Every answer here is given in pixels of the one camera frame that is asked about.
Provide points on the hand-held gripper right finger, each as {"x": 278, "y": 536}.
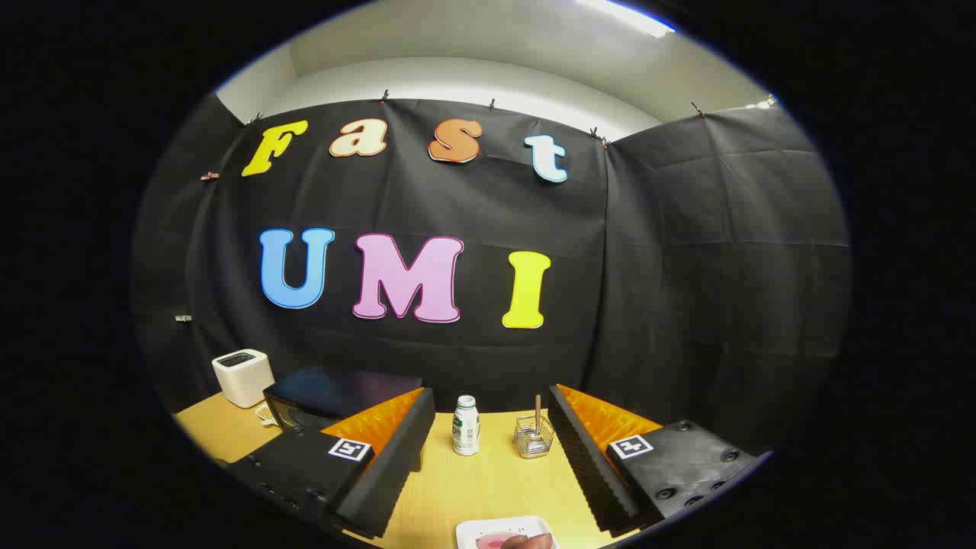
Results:
{"x": 583, "y": 465}

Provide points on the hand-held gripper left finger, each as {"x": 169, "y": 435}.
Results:
{"x": 396, "y": 465}

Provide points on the black toaster oven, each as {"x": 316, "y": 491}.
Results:
{"x": 335, "y": 389}

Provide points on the white square plate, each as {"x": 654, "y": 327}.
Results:
{"x": 473, "y": 530}

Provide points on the pink ham slice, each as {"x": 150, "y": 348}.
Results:
{"x": 488, "y": 541}

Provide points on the white toaster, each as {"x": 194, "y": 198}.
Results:
{"x": 242, "y": 377}

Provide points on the wooden stick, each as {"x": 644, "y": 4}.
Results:
{"x": 537, "y": 412}

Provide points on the white bottle green label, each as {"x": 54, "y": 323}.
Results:
{"x": 466, "y": 427}

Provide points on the small dish of beans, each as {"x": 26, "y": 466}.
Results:
{"x": 264, "y": 414}

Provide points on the black backdrop cloth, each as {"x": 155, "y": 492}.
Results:
{"x": 457, "y": 198}

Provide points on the ceiling light strip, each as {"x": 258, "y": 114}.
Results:
{"x": 625, "y": 15}

